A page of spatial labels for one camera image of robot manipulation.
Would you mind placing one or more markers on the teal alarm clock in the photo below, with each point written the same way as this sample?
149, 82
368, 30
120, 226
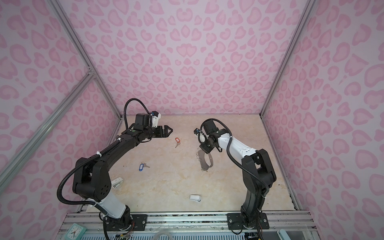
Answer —
75, 232

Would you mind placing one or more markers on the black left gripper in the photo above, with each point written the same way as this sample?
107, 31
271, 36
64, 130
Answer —
166, 133

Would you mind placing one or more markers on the small white plastic object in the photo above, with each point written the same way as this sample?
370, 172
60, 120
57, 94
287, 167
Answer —
196, 198

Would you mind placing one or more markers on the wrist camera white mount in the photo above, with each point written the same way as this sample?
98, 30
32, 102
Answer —
200, 135
156, 116

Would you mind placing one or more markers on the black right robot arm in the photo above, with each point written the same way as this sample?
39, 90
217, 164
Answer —
257, 169

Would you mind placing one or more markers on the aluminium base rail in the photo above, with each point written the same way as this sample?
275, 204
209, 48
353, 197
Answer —
214, 226

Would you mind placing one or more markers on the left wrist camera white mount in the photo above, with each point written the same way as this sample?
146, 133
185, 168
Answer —
156, 116

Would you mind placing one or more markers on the white tagged key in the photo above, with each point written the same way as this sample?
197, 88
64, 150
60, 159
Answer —
117, 182

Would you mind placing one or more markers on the blue tagged key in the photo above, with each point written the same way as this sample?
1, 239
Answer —
143, 166

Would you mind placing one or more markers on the red tagged key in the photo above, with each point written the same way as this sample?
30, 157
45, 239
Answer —
178, 142

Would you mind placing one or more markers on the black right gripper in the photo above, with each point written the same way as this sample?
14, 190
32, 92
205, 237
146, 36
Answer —
205, 148

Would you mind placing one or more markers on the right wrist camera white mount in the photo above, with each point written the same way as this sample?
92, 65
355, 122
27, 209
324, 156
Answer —
200, 135

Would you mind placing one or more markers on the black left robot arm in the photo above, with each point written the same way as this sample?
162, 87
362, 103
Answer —
92, 179

